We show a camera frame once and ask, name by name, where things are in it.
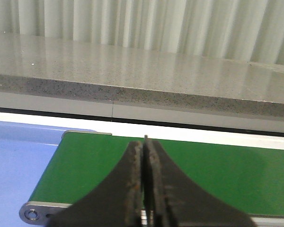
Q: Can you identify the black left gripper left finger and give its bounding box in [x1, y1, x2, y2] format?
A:
[48, 141, 142, 227]

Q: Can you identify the grey stone counter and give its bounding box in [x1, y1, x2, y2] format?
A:
[0, 32, 284, 136]

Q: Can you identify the white pleated curtain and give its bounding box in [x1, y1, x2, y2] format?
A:
[0, 0, 284, 65]

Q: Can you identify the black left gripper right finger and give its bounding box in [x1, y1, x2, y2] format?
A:
[143, 137, 255, 227]

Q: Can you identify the blue plastic tray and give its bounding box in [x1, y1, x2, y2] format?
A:
[0, 120, 98, 227]

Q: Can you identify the green conveyor belt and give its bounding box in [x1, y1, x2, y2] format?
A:
[30, 131, 284, 217]

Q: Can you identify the aluminium conveyor frame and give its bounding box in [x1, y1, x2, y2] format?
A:
[19, 131, 284, 227]

